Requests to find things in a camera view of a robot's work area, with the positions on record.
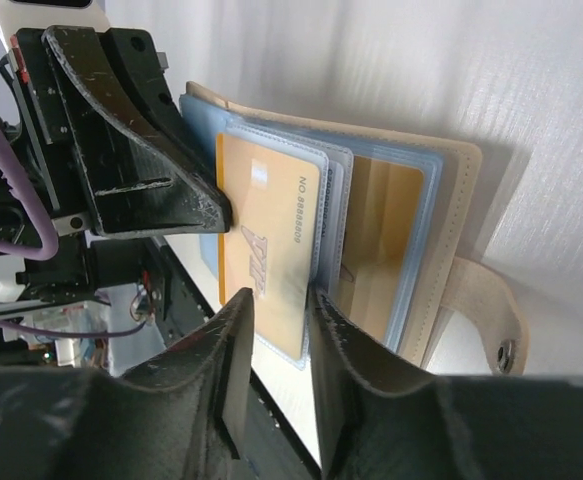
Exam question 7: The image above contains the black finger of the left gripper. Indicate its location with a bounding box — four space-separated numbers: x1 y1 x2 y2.
42 26 231 236

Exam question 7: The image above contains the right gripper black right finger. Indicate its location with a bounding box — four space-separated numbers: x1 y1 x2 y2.
308 289 583 479

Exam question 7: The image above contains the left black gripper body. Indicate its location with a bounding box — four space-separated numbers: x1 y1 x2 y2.
0 28 95 280

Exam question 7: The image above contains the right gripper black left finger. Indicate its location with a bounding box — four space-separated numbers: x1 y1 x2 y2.
0 288 254 479

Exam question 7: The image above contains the gold credit card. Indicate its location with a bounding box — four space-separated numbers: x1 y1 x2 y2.
216 125 329 363
335 156 425 342

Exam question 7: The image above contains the beige card holder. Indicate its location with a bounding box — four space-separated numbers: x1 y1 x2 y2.
186 82 529 375

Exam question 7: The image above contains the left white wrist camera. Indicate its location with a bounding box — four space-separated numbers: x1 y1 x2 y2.
0 0 110 51

